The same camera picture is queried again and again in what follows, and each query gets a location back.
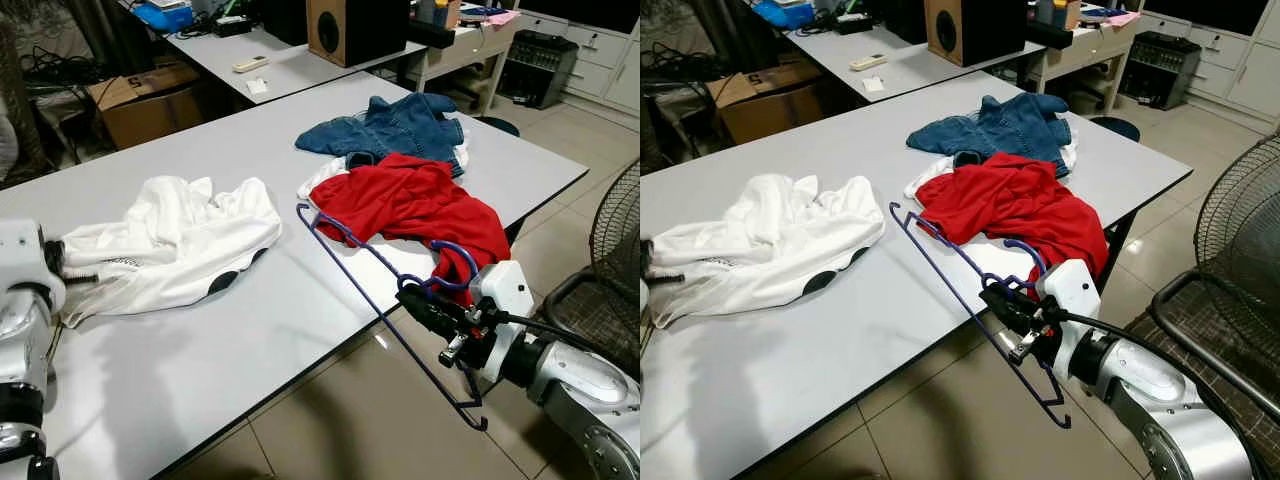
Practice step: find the black audio mixer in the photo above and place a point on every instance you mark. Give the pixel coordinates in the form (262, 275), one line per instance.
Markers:
(1160, 70)
(538, 68)

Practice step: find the desk organiser with pens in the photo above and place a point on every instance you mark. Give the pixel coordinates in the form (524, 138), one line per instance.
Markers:
(440, 12)
(1060, 12)

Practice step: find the blue purple plastic hanger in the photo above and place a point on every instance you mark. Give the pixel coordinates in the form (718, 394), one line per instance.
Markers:
(452, 243)
(1030, 243)

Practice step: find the plain red shirt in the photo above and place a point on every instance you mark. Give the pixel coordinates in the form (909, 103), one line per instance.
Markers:
(1010, 200)
(410, 200)

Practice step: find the pink cloth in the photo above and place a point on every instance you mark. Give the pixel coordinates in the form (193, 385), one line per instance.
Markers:
(503, 18)
(1122, 18)

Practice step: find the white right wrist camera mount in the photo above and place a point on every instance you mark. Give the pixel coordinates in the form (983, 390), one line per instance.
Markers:
(1072, 290)
(505, 290)

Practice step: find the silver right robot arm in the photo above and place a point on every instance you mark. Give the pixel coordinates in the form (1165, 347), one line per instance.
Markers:
(1170, 400)
(590, 390)

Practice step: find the white remote control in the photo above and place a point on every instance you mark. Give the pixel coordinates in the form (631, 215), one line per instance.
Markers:
(869, 62)
(251, 64)

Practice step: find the white desk with drawer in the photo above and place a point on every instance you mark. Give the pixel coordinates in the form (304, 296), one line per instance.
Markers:
(470, 48)
(1090, 48)

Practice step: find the small white card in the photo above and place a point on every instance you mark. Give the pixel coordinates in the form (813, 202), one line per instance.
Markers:
(874, 84)
(257, 86)

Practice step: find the long black bar device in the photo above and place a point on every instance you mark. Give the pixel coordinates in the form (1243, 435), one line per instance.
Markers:
(430, 35)
(1050, 35)

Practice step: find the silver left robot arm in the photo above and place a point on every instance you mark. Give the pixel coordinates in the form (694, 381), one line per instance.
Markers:
(20, 340)

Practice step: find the cardboard box with black mark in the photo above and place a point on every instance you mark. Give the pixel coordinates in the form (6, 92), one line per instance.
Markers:
(150, 115)
(770, 110)

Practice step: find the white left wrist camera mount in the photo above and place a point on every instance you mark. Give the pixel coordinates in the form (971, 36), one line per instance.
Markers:
(20, 250)

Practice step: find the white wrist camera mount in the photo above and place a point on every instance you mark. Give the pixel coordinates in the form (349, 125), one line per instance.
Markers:
(20, 250)
(1072, 290)
(505, 290)

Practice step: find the black metal table legs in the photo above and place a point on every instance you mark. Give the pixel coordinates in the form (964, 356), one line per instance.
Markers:
(515, 232)
(1118, 250)

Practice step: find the blue denim garment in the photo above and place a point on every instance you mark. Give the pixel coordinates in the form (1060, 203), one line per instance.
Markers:
(1000, 130)
(390, 130)

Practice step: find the white drawer cabinets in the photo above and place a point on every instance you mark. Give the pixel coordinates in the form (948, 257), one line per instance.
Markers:
(610, 70)
(1250, 80)

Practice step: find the wooden speaker black front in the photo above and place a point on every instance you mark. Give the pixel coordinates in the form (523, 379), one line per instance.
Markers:
(355, 30)
(975, 30)

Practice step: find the dark blue round stool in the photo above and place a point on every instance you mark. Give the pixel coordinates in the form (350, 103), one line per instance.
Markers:
(497, 125)
(1115, 128)

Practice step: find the white shirt with dark print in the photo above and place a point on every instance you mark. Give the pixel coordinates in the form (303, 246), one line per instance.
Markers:
(770, 240)
(170, 240)

